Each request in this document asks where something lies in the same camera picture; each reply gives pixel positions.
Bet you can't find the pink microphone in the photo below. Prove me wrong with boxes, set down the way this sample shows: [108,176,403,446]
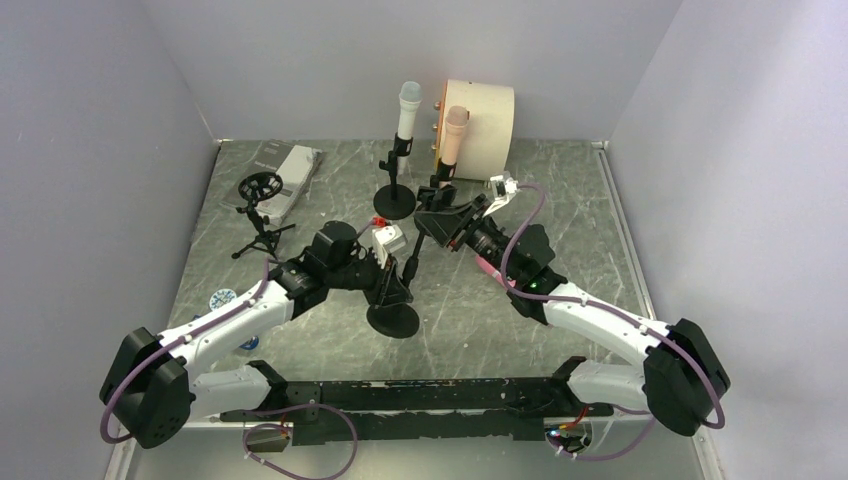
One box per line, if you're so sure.
[475,256,502,282]

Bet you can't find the black round-base mic stand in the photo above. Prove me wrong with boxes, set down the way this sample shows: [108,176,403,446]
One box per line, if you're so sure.
[373,134,416,220]
[416,167,457,211]
[366,191,425,339]

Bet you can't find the peach microphone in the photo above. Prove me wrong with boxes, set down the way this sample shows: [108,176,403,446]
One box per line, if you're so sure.
[436,105,469,187]

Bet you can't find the black tripod shock-mount stand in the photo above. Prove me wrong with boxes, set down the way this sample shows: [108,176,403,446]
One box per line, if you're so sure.
[231,172,297,261]

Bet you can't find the white microphone silver grille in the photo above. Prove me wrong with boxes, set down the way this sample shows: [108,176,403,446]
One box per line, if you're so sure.
[395,81,422,174]

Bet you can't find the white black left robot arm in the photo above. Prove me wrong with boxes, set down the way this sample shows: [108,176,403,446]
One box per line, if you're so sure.
[99,221,412,448]

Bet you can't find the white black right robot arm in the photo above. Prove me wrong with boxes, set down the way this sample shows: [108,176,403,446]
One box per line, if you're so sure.
[414,195,731,436]

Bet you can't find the cream cylindrical speaker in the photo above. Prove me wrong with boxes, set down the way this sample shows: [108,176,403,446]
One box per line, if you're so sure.
[433,79,515,182]

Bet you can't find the grey white booklet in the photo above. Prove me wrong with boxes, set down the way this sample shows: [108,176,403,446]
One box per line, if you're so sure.
[221,139,324,226]

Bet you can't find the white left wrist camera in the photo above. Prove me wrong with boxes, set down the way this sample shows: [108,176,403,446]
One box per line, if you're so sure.
[370,216,407,268]

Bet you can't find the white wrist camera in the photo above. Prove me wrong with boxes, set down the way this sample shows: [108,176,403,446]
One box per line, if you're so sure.
[370,216,407,268]
[483,171,519,217]

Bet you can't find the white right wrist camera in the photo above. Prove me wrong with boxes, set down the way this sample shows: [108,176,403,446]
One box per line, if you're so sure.
[483,171,519,217]

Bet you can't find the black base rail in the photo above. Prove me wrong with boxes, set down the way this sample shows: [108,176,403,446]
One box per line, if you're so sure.
[219,377,613,446]

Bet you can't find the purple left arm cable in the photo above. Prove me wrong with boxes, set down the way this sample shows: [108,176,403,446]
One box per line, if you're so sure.
[99,221,386,480]

